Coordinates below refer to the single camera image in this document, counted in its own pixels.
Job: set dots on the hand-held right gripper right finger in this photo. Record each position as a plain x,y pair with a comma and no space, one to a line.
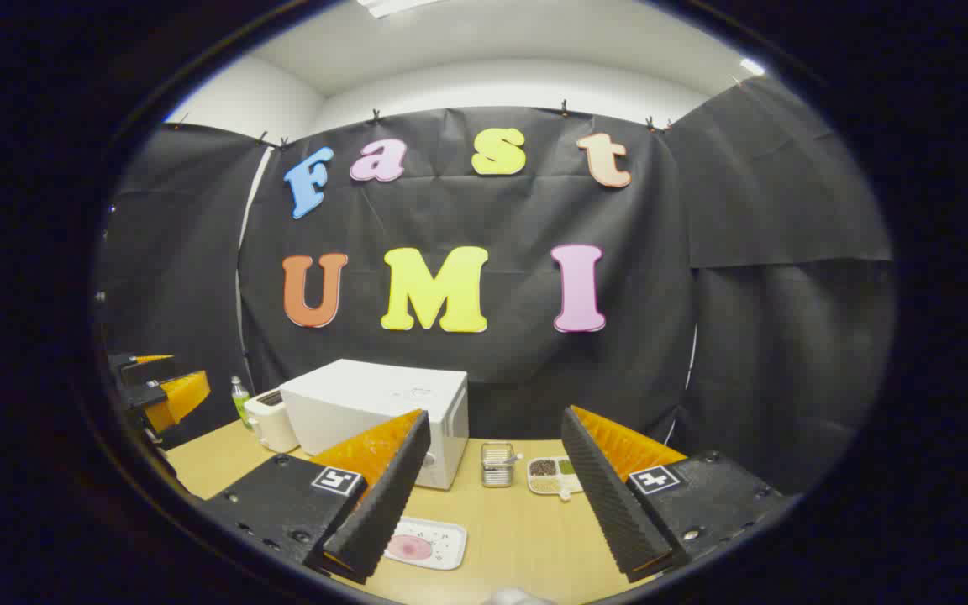
610,504

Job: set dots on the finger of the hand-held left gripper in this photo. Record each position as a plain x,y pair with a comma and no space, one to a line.
181,395
148,370

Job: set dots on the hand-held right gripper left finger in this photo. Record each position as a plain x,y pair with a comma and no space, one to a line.
387,504

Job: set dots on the pink ham slice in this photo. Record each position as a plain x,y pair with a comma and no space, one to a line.
411,548

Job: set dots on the white food tray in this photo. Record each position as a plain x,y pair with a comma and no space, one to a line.
444,538

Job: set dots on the white microwave oven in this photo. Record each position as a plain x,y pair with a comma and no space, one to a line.
366,395

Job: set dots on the clear bottle with green label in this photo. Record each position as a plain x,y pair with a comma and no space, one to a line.
239,402

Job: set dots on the white divided tray of grains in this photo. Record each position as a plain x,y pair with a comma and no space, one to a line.
544,469

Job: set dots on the white toaster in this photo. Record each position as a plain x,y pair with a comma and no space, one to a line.
270,424

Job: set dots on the black backdrop cloth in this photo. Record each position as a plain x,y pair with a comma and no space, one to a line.
518,361

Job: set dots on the ceiling light panel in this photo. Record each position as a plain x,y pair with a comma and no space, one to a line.
396,5
752,66

